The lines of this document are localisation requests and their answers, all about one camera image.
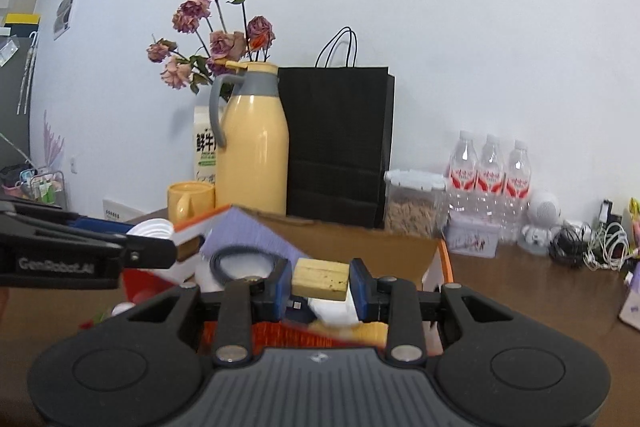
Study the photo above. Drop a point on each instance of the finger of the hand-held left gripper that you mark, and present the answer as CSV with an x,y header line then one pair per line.
x,y
150,252
60,217

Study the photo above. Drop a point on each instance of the wooden block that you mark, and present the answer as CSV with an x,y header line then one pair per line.
x,y
320,279

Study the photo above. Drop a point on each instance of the red label water bottle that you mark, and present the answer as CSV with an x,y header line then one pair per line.
x,y
517,187
491,177
462,172

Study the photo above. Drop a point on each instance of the yellow green packet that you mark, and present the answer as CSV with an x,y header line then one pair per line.
x,y
635,222

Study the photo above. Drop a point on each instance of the black charger plug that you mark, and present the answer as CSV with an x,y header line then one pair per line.
x,y
606,209

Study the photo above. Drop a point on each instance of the black paper bag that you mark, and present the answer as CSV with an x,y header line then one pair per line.
x,y
340,147

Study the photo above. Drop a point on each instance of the purple tissue pack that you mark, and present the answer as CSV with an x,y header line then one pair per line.
x,y
632,297

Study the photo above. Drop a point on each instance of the clear lidded food container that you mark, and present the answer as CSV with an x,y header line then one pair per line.
x,y
414,207

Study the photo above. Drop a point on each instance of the white board with sticker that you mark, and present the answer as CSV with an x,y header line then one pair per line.
x,y
120,209

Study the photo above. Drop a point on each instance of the white robot figurine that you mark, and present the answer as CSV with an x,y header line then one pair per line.
x,y
542,217

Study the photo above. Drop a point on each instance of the red cardboard box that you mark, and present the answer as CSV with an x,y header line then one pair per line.
x,y
380,257

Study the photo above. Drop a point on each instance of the yellow mug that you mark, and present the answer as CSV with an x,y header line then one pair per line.
x,y
192,202

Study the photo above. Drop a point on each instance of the dried pink roses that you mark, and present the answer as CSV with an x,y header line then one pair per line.
x,y
220,7

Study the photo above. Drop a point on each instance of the blue woven cloth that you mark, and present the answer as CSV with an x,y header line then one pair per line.
x,y
250,232

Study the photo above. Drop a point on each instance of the yellow thermos jug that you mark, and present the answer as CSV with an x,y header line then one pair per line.
x,y
255,147

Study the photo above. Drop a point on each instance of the white milk carton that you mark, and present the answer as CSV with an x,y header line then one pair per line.
x,y
204,147

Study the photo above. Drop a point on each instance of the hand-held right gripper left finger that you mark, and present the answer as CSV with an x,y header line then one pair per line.
x,y
283,289

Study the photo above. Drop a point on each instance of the purple plant wall sticker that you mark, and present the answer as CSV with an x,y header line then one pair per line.
x,y
52,147

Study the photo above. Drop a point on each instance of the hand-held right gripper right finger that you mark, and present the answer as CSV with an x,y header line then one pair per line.
x,y
361,289

